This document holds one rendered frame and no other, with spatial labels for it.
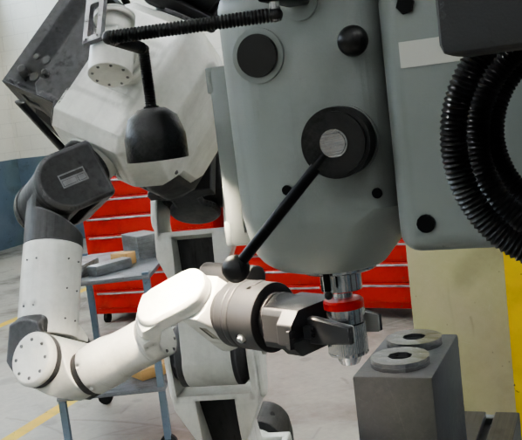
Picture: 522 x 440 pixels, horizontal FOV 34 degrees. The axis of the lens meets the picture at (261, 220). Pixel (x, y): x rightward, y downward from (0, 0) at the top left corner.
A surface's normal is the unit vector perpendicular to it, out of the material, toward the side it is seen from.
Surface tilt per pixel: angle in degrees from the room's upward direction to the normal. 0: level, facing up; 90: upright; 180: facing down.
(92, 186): 70
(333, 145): 90
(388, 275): 90
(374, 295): 90
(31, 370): 64
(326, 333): 90
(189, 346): 81
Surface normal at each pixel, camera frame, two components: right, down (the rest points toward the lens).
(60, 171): 0.48, -0.29
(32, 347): -0.49, -0.28
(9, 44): -0.37, 0.16
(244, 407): -0.16, 0.29
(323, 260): -0.24, 0.70
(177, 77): 0.45, 0.00
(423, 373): -0.12, -0.98
